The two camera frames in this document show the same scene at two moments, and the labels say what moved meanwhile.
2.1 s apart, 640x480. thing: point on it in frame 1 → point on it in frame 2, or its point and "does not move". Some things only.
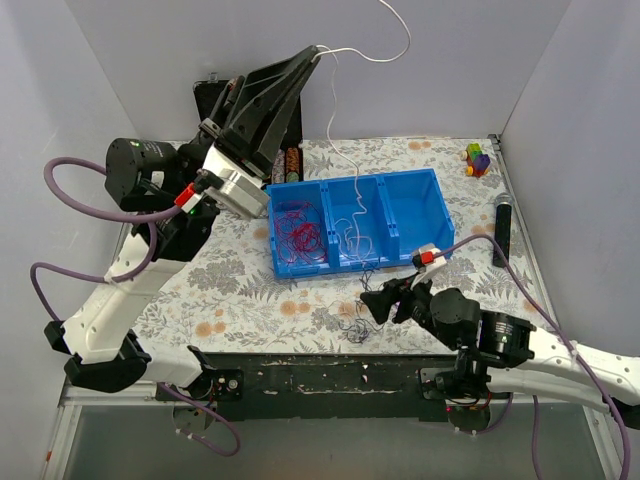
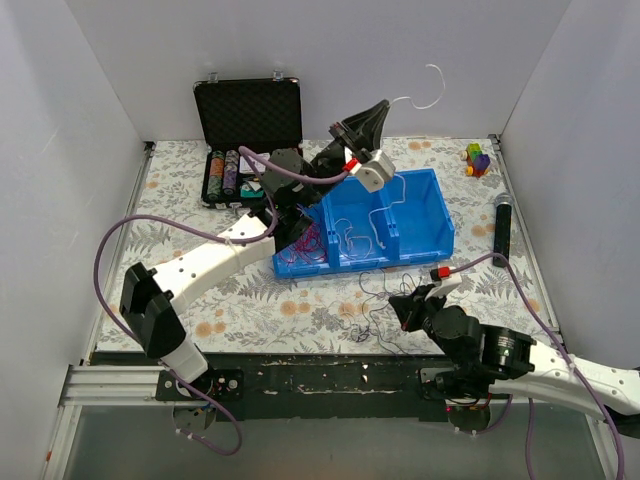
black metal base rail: x=328 y=387 does not move
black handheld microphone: x=503 y=228 does not move
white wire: x=336 y=51 → x=403 y=197
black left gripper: x=240 y=151 → x=347 y=138
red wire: x=298 y=232 does not move
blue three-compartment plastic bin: x=356 y=223 does not move
